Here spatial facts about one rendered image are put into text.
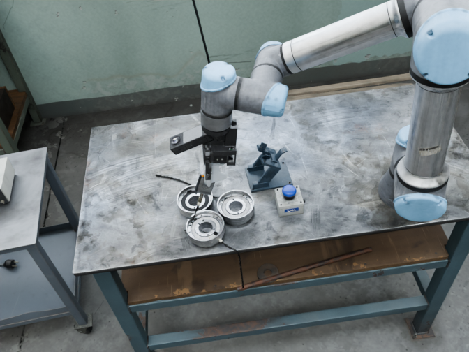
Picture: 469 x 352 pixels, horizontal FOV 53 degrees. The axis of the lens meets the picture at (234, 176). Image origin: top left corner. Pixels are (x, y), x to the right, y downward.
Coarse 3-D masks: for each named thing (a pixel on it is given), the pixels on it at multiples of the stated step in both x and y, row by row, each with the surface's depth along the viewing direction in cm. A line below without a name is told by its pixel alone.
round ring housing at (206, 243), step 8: (192, 216) 132; (200, 216) 133; (208, 216) 133; (216, 216) 133; (192, 224) 132; (200, 224) 132; (208, 224) 132; (224, 224) 130; (224, 232) 130; (192, 240) 128; (200, 240) 126; (208, 240) 126; (216, 240) 128
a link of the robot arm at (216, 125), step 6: (204, 120) 110; (210, 120) 109; (216, 120) 109; (222, 120) 109; (228, 120) 111; (204, 126) 112; (210, 126) 111; (216, 126) 110; (222, 126) 111; (228, 126) 112
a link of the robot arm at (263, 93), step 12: (252, 72) 110; (264, 72) 107; (276, 72) 108; (240, 84) 103; (252, 84) 103; (264, 84) 104; (276, 84) 104; (240, 96) 103; (252, 96) 103; (264, 96) 103; (276, 96) 102; (240, 108) 105; (252, 108) 104; (264, 108) 104; (276, 108) 103
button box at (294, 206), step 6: (276, 192) 135; (300, 192) 134; (276, 198) 134; (282, 198) 133; (288, 198) 133; (294, 198) 133; (300, 198) 133; (276, 204) 136; (282, 204) 132; (288, 204) 132; (294, 204) 132; (300, 204) 132; (282, 210) 133; (288, 210) 133; (294, 210) 133; (300, 210) 134; (282, 216) 134
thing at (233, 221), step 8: (232, 192) 138; (240, 192) 137; (224, 200) 138; (232, 200) 136; (240, 200) 136; (248, 200) 136; (224, 216) 131; (248, 216) 132; (232, 224) 134; (240, 224) 134
